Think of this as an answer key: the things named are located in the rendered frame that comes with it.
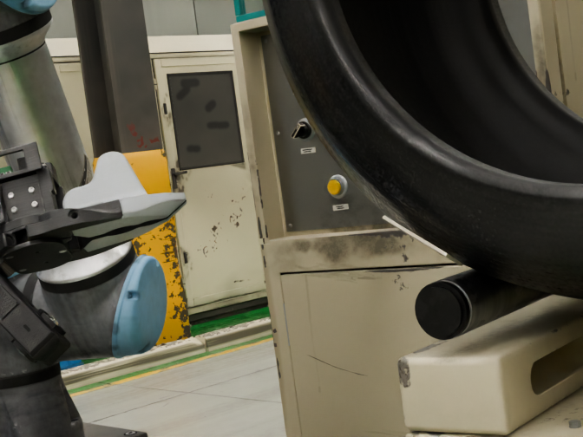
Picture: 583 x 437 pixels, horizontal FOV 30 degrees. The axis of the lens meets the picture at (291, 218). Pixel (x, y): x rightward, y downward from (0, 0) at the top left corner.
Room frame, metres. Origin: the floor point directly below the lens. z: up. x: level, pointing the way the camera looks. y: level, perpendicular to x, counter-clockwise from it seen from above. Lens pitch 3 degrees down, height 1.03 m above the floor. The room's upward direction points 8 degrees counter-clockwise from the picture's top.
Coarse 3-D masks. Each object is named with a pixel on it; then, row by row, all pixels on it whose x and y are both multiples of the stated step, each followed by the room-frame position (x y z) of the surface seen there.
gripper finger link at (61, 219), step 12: (108, 204) 0.83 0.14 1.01; (120, 204) 0.83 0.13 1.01; (48, 216) 0.81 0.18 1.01; (60, 216) 0.81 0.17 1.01; (72, 216) 0.82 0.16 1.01; (84, 216) 0.81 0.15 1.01; (96, 216) 0.82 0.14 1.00; (108, 216) 0.82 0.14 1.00; (120, 216) 0.82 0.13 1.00; (36, 228) 0.81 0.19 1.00; (48, 228) 0.81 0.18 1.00; (60, 228) 0.81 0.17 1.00; (72, 228) 0.81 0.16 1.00; (24, 240) 0.82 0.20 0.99
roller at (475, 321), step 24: (432, 288) 0.81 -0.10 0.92; (456, 288) 0.81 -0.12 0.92; (480, 288) 0.83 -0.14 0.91; (504, 288) 0.85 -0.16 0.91; (528, 288) 0.89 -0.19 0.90; (432, 312) 0.81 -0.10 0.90; (456, 312) 0.80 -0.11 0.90; (480, 312) 0.82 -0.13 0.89; (504, 312) 0.86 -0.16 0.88; (432, 336) 0.82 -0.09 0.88; (456, 336) 0.82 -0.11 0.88
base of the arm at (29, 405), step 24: (0, 384) 1.28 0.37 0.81; (24, 384) 1.29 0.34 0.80; (48, 384) 1.31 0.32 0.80; (0, 408) 1.28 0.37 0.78; (24, 408) 1.28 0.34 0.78; (48, 408) 1.30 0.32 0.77; (72, 408) 1.35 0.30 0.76; (0, 432) 1.28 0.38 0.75; (24, 432) 1.27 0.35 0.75; (48, 432) 1.28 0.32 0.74; (72, 432) 1.31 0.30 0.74
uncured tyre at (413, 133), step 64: (320, 0) 0.84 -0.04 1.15; (384, 0) 1.06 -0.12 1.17; (448, 0) 1.09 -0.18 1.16; (320, 64) 0.85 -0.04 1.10; (384, 64) 1.03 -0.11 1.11; (448, 64) 1.08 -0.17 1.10; (512, 64) 1.06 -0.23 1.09; (320, 128) 0.88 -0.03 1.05; (384, 128) 0.81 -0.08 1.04; (448, 128) 1.05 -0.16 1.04; (512, 128) 1.06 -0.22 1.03; (576, 128) 1.03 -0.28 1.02; (384, 192) 0.84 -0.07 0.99; (448, 192) 0.79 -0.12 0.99; (512, 192) 0.76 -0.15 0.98; (576, 192) 0.73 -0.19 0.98; (512, 256) 0.77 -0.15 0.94; (576, 256) 0.74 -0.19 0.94
